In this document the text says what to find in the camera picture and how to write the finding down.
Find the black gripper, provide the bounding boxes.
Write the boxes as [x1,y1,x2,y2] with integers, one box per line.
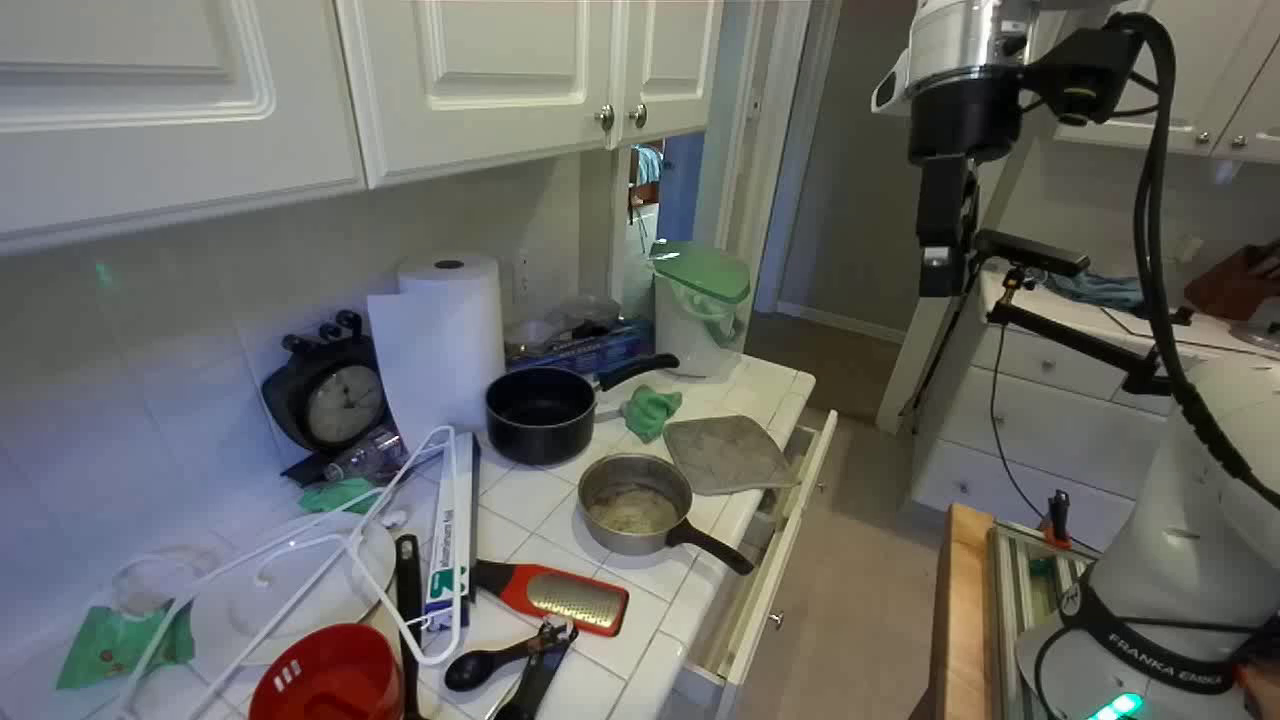
[909,82,1028,299]

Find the grey quilted towel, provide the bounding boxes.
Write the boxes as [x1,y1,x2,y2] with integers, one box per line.
[660,413,801,502]

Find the white paper towel roll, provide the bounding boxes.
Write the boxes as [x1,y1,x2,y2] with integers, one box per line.
[362,253,507,455]

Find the teal cloth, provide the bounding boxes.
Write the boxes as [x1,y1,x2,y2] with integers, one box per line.
[1054,263,1152,322]

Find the white lower cabinet drawers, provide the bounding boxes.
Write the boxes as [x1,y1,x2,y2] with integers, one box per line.
[911,285,1197,554]

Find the clear container green lid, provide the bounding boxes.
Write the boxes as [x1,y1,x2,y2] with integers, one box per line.
[646,239,757,384]

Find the brown wooden object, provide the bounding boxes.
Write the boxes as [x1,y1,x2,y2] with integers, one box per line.
[1179,237,1280,343]

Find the black red plug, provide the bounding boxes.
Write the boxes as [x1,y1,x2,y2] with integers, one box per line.
[1045,485,1074,554]

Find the white upper cabinet door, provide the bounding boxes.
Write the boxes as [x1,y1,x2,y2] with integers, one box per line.
[333,0,624,193]
[609,0,728,150]
[0,0,370,255]

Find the green cloth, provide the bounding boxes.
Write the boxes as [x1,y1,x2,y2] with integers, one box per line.
[620,380,688,447]

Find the open white drawer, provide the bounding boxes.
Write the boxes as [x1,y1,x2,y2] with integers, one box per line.
[676,404,843,704]

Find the wooden board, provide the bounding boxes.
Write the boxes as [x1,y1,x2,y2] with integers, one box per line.
[932,502,1007,720]

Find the blue plate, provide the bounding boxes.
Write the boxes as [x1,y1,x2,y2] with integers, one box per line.
[502,324,654,390]

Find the crumpled clear plastic wrap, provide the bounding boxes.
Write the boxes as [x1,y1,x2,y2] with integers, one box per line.
[507,293,631,356]

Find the white and blue wrap box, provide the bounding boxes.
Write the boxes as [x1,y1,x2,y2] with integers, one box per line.
[419,430,480,632]

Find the black kitchen scale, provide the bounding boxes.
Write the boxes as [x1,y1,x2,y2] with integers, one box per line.
[258,307,399,488]

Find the small green packet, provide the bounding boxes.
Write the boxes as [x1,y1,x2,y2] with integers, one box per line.
[295,476,385,520]

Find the clear round lid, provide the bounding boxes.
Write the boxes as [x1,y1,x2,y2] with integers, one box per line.
[223,526,393,649]

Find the red bowl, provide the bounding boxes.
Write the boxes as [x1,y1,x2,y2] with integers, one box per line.
[244,619,408,720]

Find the clear glass cup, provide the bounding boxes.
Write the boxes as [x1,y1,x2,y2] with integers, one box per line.
[103,537,227,619]

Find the black camera on mount arm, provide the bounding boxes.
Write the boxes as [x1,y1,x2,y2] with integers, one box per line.
[970,227,1179,399]

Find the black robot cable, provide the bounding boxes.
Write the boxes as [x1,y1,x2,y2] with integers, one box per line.
[1098,7,1280,513]

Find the white wall cabinet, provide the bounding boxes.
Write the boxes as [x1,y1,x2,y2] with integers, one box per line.
[1051,0,1280,171]

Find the small silver pot black handle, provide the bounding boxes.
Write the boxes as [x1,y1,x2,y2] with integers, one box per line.
[577,452,760,580]

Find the red handled grater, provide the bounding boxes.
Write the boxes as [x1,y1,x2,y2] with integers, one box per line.
[468,556,631,640]

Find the white wire rack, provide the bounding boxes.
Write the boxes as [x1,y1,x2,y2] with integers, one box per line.
[116,420,468,720]

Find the black utensil handle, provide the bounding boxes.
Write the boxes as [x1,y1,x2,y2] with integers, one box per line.
[393,533,428,720]

